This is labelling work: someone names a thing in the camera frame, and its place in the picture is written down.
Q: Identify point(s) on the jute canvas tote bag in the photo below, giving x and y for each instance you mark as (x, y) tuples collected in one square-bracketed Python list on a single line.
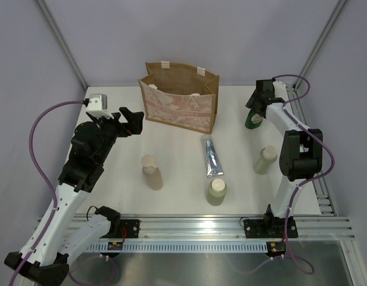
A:
[(180, 95)]

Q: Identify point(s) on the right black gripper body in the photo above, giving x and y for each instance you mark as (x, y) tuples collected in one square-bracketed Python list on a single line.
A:
[(254, 104)]

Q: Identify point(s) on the green dish soap bottle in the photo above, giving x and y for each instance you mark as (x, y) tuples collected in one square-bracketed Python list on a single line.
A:
[(253, 120)]

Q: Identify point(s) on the green bottle front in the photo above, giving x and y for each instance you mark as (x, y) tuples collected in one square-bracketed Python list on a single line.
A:
[(216, 192)]

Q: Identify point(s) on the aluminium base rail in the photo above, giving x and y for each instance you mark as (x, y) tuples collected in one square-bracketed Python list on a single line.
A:
[(177, 215)]

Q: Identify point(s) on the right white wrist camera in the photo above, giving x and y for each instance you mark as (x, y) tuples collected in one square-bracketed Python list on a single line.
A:
[(280, 89)]

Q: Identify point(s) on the aluminium frame post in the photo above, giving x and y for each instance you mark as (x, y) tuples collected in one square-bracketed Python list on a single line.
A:
[(57, 34), (326, 31)]

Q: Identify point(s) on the silver blue tube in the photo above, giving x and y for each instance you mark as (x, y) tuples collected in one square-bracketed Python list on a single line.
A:
[(211, 159)]

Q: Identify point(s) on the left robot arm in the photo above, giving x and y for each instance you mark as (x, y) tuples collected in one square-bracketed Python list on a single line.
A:
[(47, 256)]

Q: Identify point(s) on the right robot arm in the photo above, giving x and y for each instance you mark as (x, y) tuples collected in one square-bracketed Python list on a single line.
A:
[(300, 159)]

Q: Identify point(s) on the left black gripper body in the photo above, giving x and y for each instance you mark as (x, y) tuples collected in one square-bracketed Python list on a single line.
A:
[(111, 130)]

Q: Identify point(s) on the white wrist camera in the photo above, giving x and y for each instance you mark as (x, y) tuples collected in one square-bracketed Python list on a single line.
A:
[(280, 89), (96, 107)]

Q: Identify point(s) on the beige pump bottle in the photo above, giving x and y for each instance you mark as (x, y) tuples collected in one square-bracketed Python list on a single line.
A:
[(151, 172)]

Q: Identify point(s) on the left aluminium frame post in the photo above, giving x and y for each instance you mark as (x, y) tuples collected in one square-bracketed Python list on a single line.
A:
[(57, 34)]

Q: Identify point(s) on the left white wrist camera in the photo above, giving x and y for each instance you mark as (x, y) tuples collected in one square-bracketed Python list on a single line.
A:
[(96, 107)]

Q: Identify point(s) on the white slotted cable duct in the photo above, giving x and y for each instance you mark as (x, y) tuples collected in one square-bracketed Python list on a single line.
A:
[(178, 247)]

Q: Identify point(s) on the right aluminium frame post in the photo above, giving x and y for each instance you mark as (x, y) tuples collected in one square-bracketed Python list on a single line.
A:
[(326, 31)]

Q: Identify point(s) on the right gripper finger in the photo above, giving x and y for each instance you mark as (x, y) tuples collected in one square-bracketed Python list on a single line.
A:
[(251, 102), (261, 108)]

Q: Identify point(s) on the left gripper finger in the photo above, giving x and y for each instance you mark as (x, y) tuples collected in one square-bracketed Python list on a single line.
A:
[(135, 126), (131, 115)]

